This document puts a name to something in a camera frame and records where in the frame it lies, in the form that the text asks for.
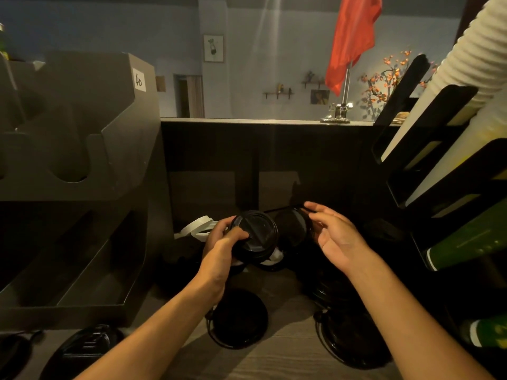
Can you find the framed wall picture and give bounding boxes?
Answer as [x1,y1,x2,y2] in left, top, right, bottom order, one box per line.
[203,34,225,63]

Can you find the ribbed white cup stack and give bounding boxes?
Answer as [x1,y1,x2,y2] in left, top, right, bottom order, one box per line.
[380,0,507,163]

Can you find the white plastic lid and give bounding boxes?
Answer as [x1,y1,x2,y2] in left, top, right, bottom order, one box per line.
[174,215,219,243]

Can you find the person's left hand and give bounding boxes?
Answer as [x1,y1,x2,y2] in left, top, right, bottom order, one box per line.
[197,216,250,302]

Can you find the silver flag pole with base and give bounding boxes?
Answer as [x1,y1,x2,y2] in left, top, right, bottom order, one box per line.
[320,61,354,124]

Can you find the red flag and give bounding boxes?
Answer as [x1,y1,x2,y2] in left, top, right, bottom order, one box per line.
[325,0,383,97]

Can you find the person's right forearm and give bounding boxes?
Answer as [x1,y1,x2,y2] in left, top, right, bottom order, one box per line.
[348,252,496,380]

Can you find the smooth white cup stack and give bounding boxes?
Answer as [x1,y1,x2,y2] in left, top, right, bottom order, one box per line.
[405,89,507,207]

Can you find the orange flower tree decoration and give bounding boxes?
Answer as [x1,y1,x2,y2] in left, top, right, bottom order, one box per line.
[356,49,438,120]

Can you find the grey lid organizer stand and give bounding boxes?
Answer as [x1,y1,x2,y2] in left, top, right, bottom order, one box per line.
[0,50,162,331]

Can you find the person's right hand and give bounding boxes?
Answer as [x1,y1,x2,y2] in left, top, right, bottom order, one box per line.
[303,201,378,278]

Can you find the black cup lid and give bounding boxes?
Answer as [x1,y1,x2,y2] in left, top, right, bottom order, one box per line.
[274,207,314,258]
[229,210,280,264]
[39,324,126,380]
[314,308,393,371]
[205,289,269,350]

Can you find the small wall shelf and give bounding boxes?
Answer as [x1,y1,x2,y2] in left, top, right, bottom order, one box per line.
[301,71,326,90]
[263,84,295,100]

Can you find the black cup dispenser rack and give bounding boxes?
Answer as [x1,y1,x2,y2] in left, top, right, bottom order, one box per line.
[371,54,507,275]

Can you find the green cup stack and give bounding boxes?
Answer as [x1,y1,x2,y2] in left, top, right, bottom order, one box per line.
[468,313,507,349]
[425,198,507,272]

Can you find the person's left forearm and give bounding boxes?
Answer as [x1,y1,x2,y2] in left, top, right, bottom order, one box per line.
[74,273,226,380]

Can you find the dark bar counter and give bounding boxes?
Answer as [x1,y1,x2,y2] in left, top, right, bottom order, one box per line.
[160,117,398,222]

